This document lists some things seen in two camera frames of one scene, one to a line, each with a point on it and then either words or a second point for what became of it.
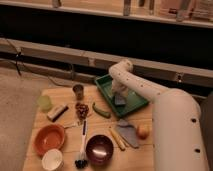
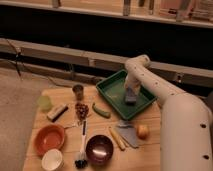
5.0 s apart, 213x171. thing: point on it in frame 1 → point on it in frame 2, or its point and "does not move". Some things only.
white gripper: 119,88 → 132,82
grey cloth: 128,132 does not move
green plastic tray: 133,100 does not move
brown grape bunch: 81,110 does not move
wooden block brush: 55,113 does not move
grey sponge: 119,100 → 129,98
